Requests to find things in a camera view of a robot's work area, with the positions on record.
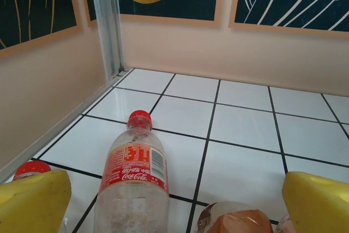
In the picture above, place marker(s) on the aluminium frame post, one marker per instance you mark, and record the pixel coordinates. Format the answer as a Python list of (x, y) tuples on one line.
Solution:
[(106, 20)]

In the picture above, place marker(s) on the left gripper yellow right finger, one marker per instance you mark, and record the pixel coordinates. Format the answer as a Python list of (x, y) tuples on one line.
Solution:
[(319, 208)]

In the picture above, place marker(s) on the Coca-Cola bottle red cap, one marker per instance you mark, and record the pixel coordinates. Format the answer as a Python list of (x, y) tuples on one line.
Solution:
[(31, 168), (133, 178)]

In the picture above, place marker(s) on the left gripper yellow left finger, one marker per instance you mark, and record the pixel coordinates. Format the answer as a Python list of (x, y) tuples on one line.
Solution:
[(30, 205)]

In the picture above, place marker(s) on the aluminium side rail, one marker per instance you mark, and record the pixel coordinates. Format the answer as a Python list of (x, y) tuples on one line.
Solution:
[(68, 121)]

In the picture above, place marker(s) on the brown label bottle cream cap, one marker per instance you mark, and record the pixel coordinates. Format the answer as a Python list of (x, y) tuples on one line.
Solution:
[(234, 220)]

